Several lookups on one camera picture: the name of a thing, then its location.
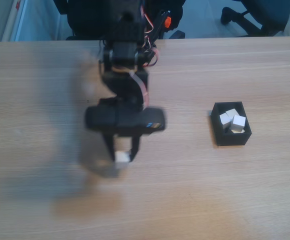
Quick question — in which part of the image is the red white servo cable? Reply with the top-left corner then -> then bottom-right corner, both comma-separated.
128,4 -> 161,111

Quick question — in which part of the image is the black oval camera box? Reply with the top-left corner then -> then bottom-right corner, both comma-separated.
84,104 -> 166,137

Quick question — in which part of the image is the black open box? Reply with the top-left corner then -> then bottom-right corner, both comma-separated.
210,101 -> 253,147

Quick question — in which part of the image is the blue seat office chair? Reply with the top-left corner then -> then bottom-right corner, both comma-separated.
220,0 -> 290,38

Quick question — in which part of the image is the white panel board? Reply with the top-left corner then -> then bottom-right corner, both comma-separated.
0,0 -> 30,42

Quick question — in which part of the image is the black orange table clamp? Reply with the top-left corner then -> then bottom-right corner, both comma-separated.
159,9 -> 173,32

